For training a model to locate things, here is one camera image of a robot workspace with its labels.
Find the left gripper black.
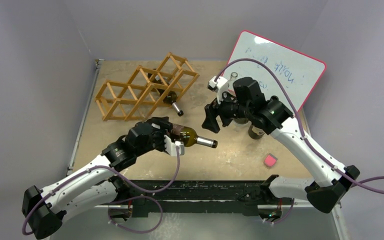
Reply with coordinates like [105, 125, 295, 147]
[135, 118, 173, 157]

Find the dark bottle beige label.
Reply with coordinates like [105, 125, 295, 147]
[170, 123, 218, 149]

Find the olive green wine bottle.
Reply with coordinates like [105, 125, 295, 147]
[147, 73, 184, 117]

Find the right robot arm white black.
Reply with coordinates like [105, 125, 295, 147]
[201, 76, 360, 214]

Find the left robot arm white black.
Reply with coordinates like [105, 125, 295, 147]
[21, 117, 186, 240]

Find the clear bottle green label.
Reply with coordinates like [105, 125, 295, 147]
[233, 118, 249, 125]

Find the dark green wine bottle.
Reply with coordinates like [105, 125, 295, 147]
[248, 123, 265, 140]

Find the wooden lattice wine rack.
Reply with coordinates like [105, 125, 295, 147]
[94, 52, 200, 122]

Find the pink eraser block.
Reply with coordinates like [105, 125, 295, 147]
[263, 153, 278, 168]

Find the pink framed whiteboard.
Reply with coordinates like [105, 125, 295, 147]
[223, 30, 327, 111]

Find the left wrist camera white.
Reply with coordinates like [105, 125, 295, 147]
[171, 140, 185, 157]

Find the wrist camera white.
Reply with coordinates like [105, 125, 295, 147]
[171, 140, 185, 157]
[207, 76, 229, 104]

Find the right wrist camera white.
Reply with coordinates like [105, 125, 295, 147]
[207, 76, 229, 104]

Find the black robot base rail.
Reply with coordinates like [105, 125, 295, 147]
[109, 176, 293, 222]

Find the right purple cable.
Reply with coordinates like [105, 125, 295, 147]
[213, 58, 384, 196]

